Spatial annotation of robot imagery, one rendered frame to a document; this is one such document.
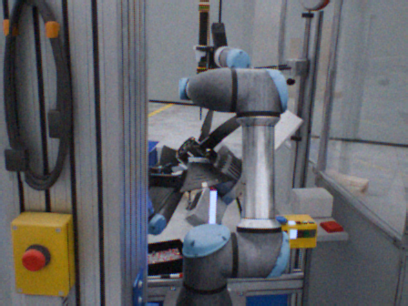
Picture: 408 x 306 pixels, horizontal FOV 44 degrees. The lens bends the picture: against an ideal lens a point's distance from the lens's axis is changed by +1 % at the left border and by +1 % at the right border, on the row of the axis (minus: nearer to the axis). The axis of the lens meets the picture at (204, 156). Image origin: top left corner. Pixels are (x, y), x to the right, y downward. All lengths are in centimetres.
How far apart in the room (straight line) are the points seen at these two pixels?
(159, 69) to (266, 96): 831
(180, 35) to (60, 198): 853
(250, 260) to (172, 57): 830
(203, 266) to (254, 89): 45
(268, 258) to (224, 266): 11
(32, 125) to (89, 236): 21
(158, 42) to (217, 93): 827
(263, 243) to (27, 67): 71
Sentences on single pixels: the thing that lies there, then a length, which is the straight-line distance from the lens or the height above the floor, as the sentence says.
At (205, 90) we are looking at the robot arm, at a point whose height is 160.
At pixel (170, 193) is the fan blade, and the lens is 214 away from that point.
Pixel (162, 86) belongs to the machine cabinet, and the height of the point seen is 32.
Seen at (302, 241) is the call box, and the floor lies 101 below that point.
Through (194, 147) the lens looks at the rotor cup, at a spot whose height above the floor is 124.
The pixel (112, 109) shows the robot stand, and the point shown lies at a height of 165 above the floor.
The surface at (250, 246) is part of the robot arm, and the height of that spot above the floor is 124.
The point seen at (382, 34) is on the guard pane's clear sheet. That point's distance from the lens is 218.
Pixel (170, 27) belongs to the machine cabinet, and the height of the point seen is 141.
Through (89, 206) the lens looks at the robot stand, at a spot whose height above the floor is 148.
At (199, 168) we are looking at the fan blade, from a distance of 199.
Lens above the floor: 181
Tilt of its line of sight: 17 degrees down
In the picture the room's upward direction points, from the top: 2 degrees clockwise
